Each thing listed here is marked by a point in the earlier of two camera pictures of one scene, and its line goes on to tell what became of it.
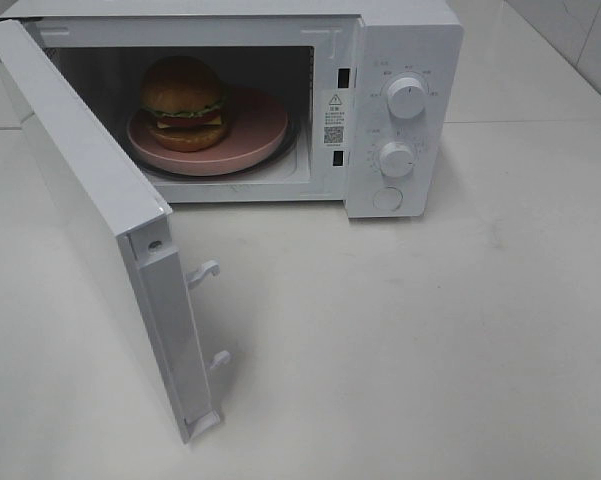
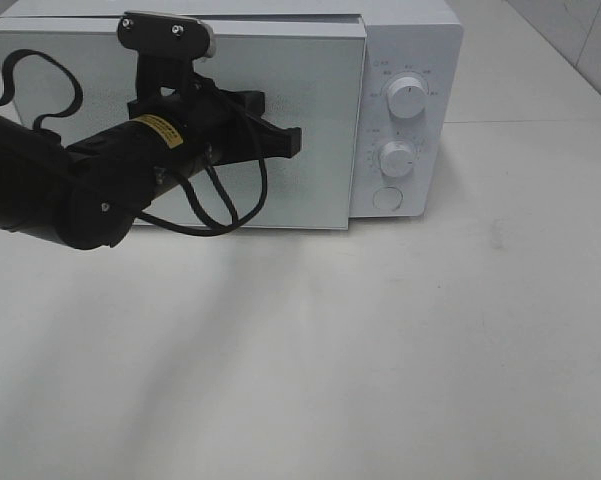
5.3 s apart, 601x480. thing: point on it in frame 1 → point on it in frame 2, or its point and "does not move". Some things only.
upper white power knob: x=406 y=98 does not move
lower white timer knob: x=396 y=159 does not move
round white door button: x=388 y=198 does not move
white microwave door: x=123 y=230 → x=309 y=70
